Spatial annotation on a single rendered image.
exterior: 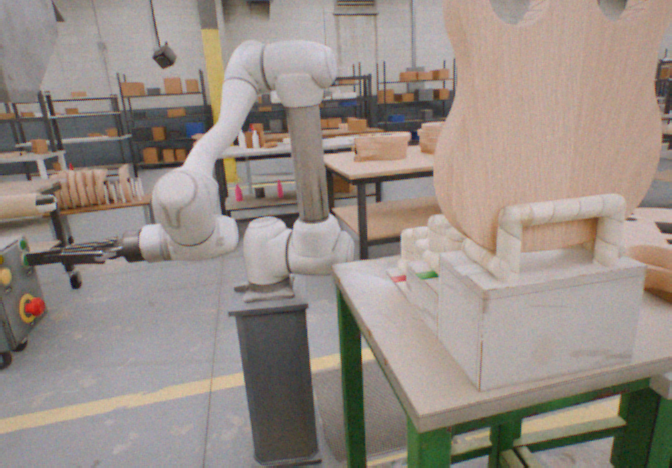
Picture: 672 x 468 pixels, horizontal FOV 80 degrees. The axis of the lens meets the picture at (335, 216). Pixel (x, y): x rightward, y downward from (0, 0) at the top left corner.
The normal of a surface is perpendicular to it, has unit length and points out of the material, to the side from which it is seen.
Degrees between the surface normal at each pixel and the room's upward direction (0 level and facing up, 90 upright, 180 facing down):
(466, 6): 90
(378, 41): 90
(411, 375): 0
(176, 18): 90
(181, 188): 57
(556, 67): 90
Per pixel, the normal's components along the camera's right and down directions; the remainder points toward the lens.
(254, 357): 0.10, 0.28
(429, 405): -0.06, -0.96
